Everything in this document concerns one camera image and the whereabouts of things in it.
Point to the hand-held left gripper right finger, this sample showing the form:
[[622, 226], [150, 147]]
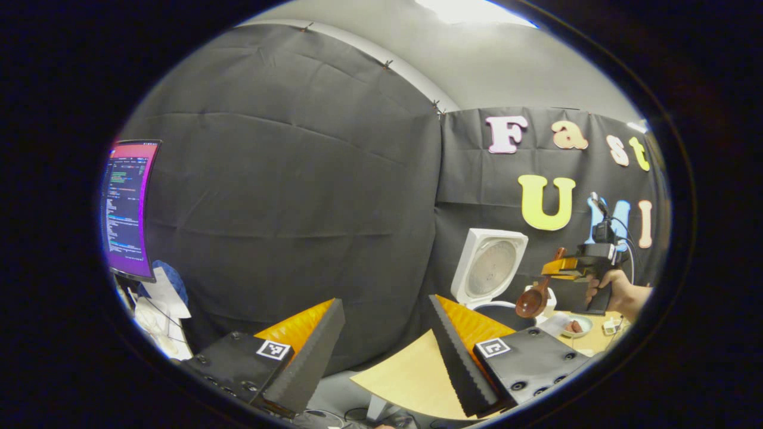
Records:
[[456, 363]]

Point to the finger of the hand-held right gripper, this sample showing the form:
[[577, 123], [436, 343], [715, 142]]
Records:
[[563, 267], [572, 277]]

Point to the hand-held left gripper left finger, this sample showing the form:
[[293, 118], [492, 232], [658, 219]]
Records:
[[316, 363]]

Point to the brown wooden spoon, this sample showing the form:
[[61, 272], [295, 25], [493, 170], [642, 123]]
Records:
[[530, 301]]

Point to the white rice cooker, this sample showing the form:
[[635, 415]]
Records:
[[489, 268]]

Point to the white toaster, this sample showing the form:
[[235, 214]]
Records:
[[549, 301]]

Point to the pale green plate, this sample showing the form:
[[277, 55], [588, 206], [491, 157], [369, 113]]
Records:
[[585, 326]]

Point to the white divided sauce dish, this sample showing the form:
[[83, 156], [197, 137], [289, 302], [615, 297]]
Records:
[[612, 326]]

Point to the white paper sheets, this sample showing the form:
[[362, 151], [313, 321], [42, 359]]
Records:
[[158, 322]]

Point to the blue cloth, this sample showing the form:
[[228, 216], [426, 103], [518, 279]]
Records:
[[173, 280]]

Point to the black backdrop cloth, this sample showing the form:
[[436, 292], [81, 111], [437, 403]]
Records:
[[286, 196]]

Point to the computer monitor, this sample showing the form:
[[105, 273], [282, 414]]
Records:
[[125, 208]]

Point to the ceiling light panel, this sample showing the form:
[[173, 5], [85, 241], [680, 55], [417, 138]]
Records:
[[471, 11]]

